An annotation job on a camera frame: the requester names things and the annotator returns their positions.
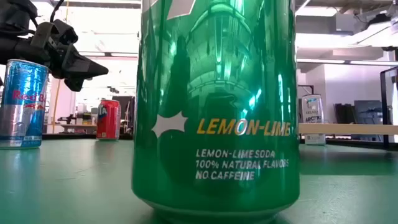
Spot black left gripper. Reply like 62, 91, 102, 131
42, 42, 109, 93

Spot red Fanta can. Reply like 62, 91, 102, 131
95, 99, 122, 141

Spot blue silver Red Bull can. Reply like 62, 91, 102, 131
0, 58, 50, 150

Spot green Sprite can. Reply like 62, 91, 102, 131
131, 0, 302, 224

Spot white Celsius can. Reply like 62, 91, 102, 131
300, 93, 326, 146

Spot wooden workbench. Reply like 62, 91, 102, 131
46, 123, 98, 134

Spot black monitor screen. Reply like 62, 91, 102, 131
120, 95, 135, 125

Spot green table mat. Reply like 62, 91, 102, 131
0, 138, 398, 224

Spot dark stacked panels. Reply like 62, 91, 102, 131
334, 100, 384, 125

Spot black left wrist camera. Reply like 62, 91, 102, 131
30, 19, 79, 48

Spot wooden shelf with black frame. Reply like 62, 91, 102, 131
297, 66, 398, 151

